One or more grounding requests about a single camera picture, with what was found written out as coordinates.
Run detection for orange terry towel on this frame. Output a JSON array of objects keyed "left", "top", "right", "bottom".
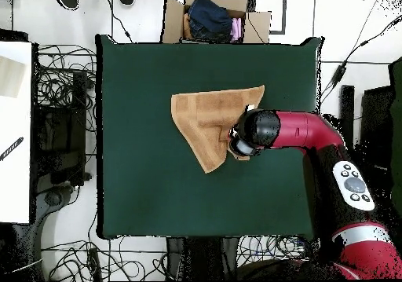
[{"left": 170, "top": 85, "right": 265, "bottom": 174}]

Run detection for dark green table cloth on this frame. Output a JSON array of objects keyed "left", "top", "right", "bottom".
[{"left": 95, "top": 34, "right": 324, "bottom": 240}]

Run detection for orange cloth in box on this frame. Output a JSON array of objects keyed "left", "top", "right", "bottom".
[{"left": 182, "top": 13, "right": 193, "bottom": 39}]

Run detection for pink garment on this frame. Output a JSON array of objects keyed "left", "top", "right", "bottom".
[{"left": 230, "top": 16, "right": 243, "bottom": 42}]

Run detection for brown cardboard box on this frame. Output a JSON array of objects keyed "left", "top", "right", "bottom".
[{"left": 161, "top": 0, "right": 272, "bottom": 45}]

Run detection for blue jeans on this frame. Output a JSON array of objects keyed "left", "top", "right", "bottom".
[{"left": 187, "top": 0, "right": 234, "bottom": 41}]

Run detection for black equipment rack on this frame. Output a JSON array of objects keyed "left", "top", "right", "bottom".
[
  {"left": 32, "top": 71, "right": 93, "bottom": 195},
  {"left": 339, "top": 84, "right": 394, "bottom": 170}
]

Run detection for white board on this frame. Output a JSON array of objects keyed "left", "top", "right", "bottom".
[{"left": 0, "top": 41, "right": 33, "bottom": 225}]

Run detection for black striped tool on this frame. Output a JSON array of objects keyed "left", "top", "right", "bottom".
[{"left": 0, "top": 136, "right": 25, "bottom": 162}]

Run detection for beige paper sheet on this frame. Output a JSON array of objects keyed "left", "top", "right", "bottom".
[{"left": 0, "top": 54, "right": 27, "bottom": 99}]

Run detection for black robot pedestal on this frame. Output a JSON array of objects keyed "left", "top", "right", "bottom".
[{"left": 166, "top": 236, "right": 241, "bottom": 281}]

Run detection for black cable tangle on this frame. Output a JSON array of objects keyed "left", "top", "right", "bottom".
[
  {"left": 36, "top": 44, "right": 98, "bottom": 132},
  {"left": 42, "top": 237, "right": 167, "bottom": 281},
  {"left": 236, "top": 235, "right": 315, "bottom": 266}
]

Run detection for thin black cable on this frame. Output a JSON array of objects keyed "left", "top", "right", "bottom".
[{"left": 104, "top": 0, "right": 133, "bottom": 43}]

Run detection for black cable with adapter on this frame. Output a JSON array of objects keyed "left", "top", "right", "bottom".
[{"left": 320, "top": 0, "right": 402, "bottom": 107}]

